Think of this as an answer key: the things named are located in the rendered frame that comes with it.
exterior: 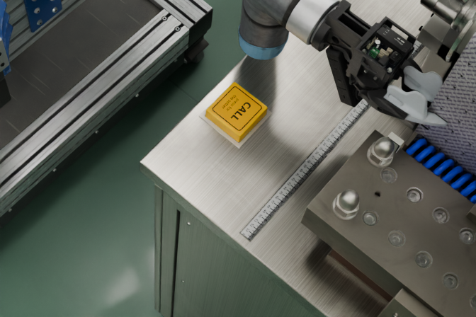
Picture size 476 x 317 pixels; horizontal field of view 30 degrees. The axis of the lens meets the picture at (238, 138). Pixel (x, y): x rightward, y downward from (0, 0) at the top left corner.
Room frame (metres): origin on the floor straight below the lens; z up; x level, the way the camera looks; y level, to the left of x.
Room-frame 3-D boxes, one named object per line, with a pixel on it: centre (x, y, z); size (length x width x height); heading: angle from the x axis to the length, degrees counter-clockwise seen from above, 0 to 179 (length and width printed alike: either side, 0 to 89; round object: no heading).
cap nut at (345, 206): (0.47, -0.16, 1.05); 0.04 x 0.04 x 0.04
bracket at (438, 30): (0.72, -0.25, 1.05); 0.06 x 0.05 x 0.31; 60
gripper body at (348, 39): (0.67, -0.14, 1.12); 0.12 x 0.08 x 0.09; 60
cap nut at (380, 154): (0.56, -0.20, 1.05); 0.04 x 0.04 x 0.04
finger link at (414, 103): (0.60, -0.23, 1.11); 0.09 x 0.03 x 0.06; 59
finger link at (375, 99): (0.62, -0.18, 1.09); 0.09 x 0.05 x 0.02; 59
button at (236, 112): (0.64, 0.01, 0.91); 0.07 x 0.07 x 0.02; 60
